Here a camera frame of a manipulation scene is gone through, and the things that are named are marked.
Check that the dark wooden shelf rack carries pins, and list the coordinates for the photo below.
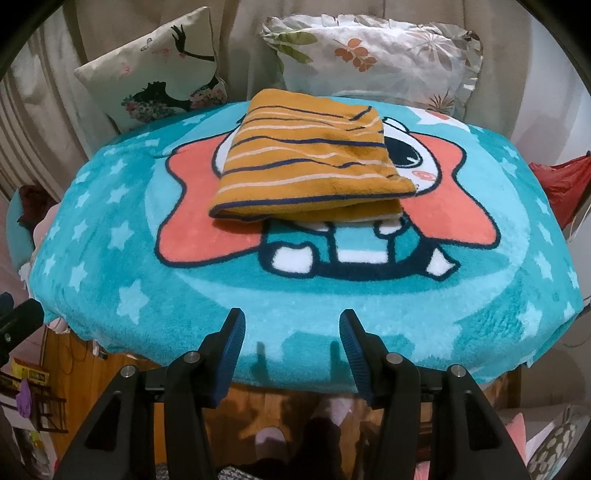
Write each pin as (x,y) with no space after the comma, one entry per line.
(48,410)

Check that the red plastic bag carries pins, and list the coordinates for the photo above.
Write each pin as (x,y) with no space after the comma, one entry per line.
(566,185)

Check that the yellow box on shelf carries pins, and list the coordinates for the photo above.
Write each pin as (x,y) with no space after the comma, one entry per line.
(32,373)

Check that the teal cartoon fleece blanket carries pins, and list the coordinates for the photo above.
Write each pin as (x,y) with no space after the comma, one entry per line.
(476,271)

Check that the mustard striped knit sweater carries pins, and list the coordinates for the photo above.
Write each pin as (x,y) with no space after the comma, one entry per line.
(304,158)

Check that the cream pillow black silhouette print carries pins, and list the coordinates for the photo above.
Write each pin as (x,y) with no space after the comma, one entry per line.
(170,71)

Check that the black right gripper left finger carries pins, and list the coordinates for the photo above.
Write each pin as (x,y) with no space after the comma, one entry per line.
(116,439)

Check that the purple cloth item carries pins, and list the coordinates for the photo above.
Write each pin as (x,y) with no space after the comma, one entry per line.
(24,400)

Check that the white leaf-print ruffled pillow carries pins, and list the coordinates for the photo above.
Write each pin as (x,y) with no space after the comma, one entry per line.
(433,66)

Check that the spotted cushion on floor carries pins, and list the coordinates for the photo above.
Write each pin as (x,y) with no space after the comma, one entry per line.
(558,442)

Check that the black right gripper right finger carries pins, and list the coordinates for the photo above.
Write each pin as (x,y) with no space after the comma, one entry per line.
(437,416)

